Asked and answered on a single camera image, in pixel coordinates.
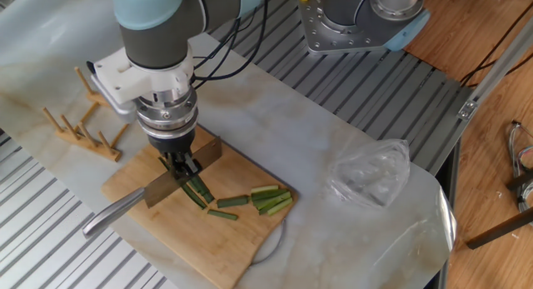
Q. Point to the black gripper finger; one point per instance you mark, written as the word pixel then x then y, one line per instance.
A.
pixel 177 168
pixel 192 166

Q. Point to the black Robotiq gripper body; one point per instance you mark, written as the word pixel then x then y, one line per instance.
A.
pixel 170 146

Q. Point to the steel cleaver knife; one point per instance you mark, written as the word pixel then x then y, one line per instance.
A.
pixel 112 210

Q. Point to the clear plastic bag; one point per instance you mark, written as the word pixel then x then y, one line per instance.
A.
pixel 370 176

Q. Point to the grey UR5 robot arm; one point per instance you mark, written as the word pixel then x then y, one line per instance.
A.
pixel 158 43

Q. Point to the long green garlic stalk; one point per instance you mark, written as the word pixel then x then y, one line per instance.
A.
pixel 197 189

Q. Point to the short dark garlic leaf piece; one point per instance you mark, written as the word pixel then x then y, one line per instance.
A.
pixel 232 202
pixel 222 215

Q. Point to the pale green garlic piece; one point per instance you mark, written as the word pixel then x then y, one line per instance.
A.
pixel 264 189
pixel 280 206

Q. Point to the dark green garlic piece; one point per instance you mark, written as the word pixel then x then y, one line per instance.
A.
pixel 270 200
pixel 268 194
pixel 268 207

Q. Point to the wooden peg rack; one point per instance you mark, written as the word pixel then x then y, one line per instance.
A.
pixel 83 141

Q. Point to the bamboo cutting board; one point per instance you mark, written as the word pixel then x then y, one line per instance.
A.
pixel 233 247

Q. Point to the marble pattern table mat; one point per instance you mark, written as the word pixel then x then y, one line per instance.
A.
pixel 312 126

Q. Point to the dark wooden bar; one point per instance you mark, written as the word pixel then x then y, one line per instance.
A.
pixel 499 228

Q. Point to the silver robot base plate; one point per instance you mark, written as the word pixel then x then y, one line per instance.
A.
pixel 316 31

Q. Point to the aluminium frame beam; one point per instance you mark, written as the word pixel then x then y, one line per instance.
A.
pixel 487 85

